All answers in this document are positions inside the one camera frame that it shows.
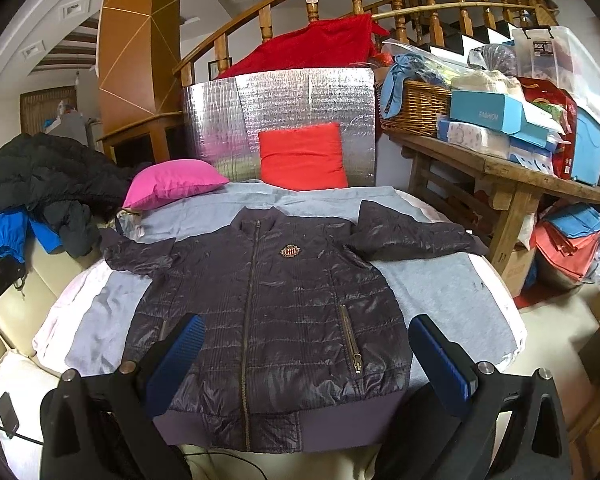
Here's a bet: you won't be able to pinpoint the dark red cloth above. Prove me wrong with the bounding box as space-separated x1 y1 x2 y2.
218 13 389 79

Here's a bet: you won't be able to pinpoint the red-orange pillow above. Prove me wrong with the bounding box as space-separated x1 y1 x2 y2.
258 122 349 191

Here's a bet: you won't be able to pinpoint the wooden side table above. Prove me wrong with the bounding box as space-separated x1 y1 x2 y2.
387 131 600 273

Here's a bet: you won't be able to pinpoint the grey fleece blanket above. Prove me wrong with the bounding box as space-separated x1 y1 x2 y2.
63 179 519 378

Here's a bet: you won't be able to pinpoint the black puffer coat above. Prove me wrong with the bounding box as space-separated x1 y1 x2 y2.
0 133 137 258

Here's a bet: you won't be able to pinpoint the white patterned box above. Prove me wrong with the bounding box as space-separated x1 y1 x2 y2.
437 117 510 159

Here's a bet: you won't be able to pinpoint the clear plastic storage bin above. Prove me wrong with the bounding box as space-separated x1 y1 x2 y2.
512 26 600 123

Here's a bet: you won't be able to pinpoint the black phone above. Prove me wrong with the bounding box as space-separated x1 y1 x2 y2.
0 392 19 439

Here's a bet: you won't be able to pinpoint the wicker basket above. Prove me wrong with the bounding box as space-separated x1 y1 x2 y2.
379 80 451 136

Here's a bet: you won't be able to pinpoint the blue jacket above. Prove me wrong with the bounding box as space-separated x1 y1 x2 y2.
0 209 62 263

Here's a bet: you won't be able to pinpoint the white mattress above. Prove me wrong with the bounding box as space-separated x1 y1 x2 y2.
31 186 528 376

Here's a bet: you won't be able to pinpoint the cream leather sofa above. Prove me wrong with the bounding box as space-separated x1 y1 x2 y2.
0 240 110 479

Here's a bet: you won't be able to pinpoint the dark quilted zip jacket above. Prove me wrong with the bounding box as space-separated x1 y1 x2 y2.
102 200 486 453

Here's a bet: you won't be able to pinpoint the light blue cloth in basket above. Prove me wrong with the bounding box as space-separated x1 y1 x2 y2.
379 53 449 119

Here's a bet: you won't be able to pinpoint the pink pillow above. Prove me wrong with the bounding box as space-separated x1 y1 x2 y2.
123 159 230 211

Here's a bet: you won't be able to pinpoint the silver foil insulation board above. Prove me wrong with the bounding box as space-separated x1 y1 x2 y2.
183 67 376 186

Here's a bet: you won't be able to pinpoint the folded coral and blue cloths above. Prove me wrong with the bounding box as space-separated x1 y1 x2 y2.
533 204 600 281

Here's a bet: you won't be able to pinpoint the wooden column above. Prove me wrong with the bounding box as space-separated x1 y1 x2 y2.
97 0 183 167

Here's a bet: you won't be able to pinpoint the blue plastic container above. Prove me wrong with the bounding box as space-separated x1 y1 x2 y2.
571 106 600 186

